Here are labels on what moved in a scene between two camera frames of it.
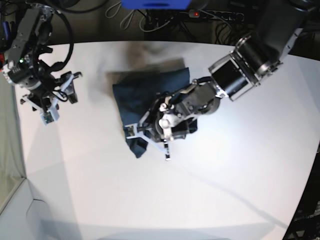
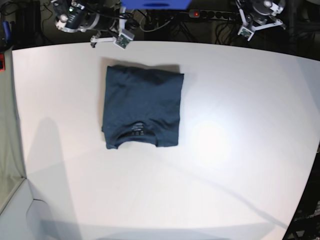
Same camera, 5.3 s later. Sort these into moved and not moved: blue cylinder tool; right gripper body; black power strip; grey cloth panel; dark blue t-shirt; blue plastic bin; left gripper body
Moved: dark blue t-shirt; left gripper body; right gripper body
Not moved: blue plastic bin; blue cylinder tool; black power strip; grey cloth panel
